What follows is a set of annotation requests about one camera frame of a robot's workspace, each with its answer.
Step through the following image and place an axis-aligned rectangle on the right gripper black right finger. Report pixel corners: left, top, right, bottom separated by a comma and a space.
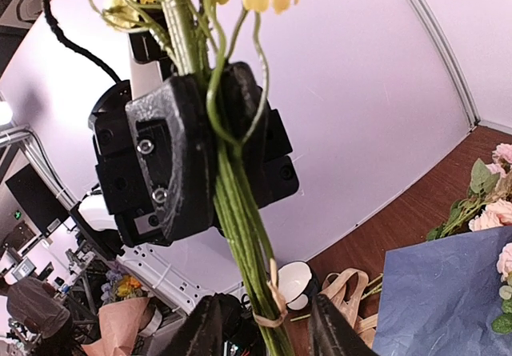
308, 294, 377, 356

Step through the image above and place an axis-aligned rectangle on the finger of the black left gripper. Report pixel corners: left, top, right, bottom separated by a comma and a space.
222, 61, 270, 211

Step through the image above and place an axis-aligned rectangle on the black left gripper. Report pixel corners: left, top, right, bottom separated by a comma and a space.
87, 74, 301, 248

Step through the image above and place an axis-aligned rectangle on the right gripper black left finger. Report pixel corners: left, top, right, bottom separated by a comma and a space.
159, 294, 240, 356

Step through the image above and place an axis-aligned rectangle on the yellow fake flower bunch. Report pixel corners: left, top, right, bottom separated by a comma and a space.
98, 0, 299, 355

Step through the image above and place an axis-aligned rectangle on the blue wrapping paper sheet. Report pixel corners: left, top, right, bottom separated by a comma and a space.
373, 226, 511, 356

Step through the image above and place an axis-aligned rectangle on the pink fake rose stem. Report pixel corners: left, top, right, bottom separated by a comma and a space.
491, 242, 511, 334

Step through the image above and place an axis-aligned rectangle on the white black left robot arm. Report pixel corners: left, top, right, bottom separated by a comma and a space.
90, 0, 299, 327

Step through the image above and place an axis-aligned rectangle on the pink wrapped bouquet background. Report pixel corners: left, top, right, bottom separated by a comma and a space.
82, 269, 150, 355

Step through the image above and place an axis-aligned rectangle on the beige ribbon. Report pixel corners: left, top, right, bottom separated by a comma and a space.
321, 268, 383, 348

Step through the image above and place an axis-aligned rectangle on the person in background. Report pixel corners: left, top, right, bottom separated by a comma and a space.
1, 276, 73, 355

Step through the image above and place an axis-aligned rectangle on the pink rose bunch with leaves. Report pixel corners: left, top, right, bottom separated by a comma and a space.
426, 143, 511, 241

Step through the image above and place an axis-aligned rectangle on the aluminium corner post right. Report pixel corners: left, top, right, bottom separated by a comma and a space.
390, 0, 512, 131

